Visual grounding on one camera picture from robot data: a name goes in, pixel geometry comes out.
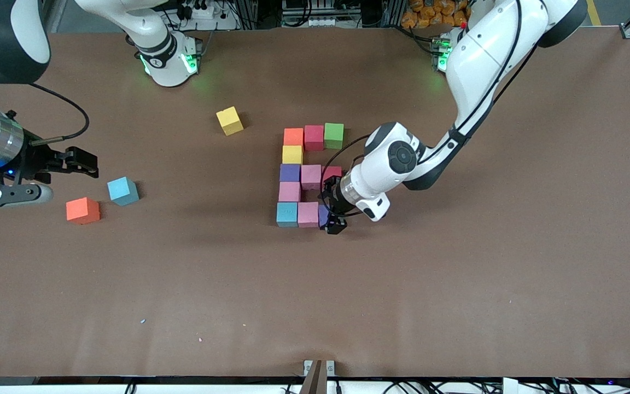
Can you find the metal mount bracket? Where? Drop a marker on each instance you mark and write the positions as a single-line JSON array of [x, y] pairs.
[[315, 377]]

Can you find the orange foam cube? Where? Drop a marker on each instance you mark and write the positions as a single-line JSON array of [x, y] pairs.
[[293, 137], [82, 210]]

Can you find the pile of orange objects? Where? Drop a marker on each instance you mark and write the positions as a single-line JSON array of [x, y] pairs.
[[430, 13]]

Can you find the pink foam cube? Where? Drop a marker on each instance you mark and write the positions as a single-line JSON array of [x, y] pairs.
[[289, 191], [308, 214], [311, 177]]

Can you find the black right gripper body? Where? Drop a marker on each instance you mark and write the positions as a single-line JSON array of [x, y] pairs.
[[36, 162]]

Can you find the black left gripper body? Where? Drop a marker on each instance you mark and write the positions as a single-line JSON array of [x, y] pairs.
[[332, 201]]

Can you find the brown table mat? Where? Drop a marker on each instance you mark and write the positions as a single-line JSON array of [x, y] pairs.
[[315, 284]]

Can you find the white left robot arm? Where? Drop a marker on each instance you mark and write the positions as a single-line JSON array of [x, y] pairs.
[[484, 54]]

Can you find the purple foam cube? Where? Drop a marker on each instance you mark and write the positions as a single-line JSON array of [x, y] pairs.
[[323, 215], [290, 173]]

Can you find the teal foam cube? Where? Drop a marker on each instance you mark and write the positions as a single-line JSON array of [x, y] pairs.
[[287, 214], [123, 191]]

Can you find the yellow foam cube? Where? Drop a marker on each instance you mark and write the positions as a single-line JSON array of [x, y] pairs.
[[230, 120], [292, 155]]

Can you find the red foam cube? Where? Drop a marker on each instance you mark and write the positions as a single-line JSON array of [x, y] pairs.
[[314, 137], [330, 172]]

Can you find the white power strip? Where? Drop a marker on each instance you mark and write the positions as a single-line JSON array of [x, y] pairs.
[[320, 22], [200, 11]]

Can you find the green foam cube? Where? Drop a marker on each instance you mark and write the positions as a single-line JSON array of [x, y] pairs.
[[334, 135]]

